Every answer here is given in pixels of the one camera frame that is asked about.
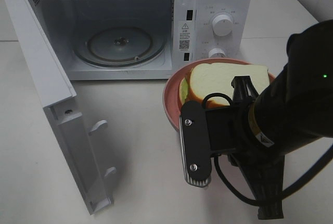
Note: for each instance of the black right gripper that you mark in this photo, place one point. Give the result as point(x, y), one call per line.
point(230, 134)

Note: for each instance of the white bread sandwich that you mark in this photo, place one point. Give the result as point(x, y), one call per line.
point(205, 79)

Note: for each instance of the pink round plate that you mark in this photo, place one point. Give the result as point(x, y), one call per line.
point(170, 93)

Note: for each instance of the white microwave door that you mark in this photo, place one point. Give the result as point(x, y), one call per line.
point(57, 97)

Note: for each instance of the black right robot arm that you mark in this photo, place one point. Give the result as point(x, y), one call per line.
point(293, 111)

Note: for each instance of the lower white timer knob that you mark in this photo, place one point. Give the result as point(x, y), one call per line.
point(216, 53)

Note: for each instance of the upper white power knob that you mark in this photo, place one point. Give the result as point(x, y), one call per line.
point(222, 24)

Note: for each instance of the white microwave oven body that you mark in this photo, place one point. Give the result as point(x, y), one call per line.
point(186, 25)

